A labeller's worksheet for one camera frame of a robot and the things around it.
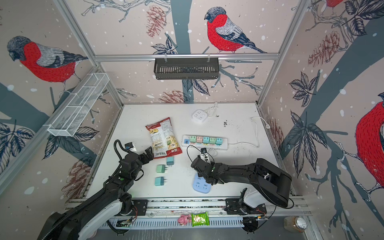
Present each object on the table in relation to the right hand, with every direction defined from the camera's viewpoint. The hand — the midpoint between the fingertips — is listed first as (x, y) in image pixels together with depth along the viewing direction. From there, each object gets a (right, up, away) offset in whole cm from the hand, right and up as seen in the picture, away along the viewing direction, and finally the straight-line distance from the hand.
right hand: (201, 168), depth 88 cm
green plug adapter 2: (-5, +17, +5) cm, 18 cm away
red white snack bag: (-24, +15, +7) cm, 29 cm away
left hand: (-33, +12, -3) cm, 35 cm away
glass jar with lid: (+39, -14, -26) cm, 49 cm away
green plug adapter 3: (-23, +1, -3) cm, 24 cm away
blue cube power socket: (-1, -5, -9) cm, 10 cm away
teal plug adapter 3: (-23, -5, -7) cm, 25 cm away
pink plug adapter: (-1, +17, +4) cm, 17 cm away
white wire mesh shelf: (-66, +30, -16) cm, 74 cm away
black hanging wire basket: (-10, +66, +19) cm, 69 cm away
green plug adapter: (+7, +16, +2) cm, 18 cm away
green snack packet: (-1, -17, -19) cm, 26 cm away
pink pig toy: (-8, -17, -19) cm, 27 cm away
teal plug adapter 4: (-19, +4, +2) cm, 20 cm away
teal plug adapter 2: (+3, +16, +4) cm, 17 cm away
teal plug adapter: (+11, +16, +3) cm, 20 cm away
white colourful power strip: (-10, +14, +8) cm, 19 cm away
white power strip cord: (+51, +24, +23) cm, 61 cm away
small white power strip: (+1, +31, +23) cm, 39 cm away
